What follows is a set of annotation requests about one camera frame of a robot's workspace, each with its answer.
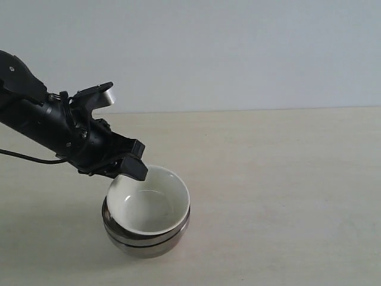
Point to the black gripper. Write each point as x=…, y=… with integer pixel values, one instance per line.
x=73, y=135

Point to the cream ceramic bowl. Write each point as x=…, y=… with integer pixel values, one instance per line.
x=150, y=207

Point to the plain stainless steel bowl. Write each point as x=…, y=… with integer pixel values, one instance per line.
x=151, y=251

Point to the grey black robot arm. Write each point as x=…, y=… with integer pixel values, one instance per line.
x=16, y=78

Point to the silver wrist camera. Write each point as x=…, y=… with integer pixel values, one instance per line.
x=95, y=97

